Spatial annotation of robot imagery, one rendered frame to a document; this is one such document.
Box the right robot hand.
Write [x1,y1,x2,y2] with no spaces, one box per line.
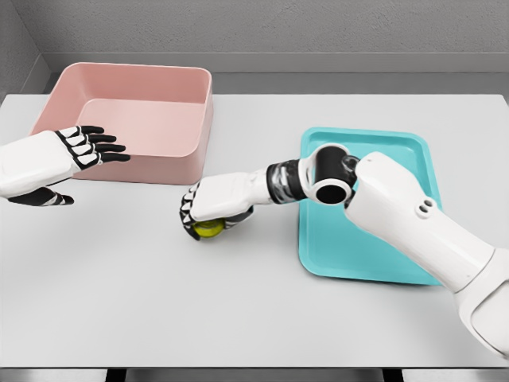
[178,172,255,242]

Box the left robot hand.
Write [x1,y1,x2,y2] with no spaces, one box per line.
[0,125,131,208]

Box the yellow-green tennis ball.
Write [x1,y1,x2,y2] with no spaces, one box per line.
[190,217,226,241]

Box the pink rectangular basket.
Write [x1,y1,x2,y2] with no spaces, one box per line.
[28,61,215,187]

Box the blue rectangular tray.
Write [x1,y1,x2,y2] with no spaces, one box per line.
[297,127,445,287]

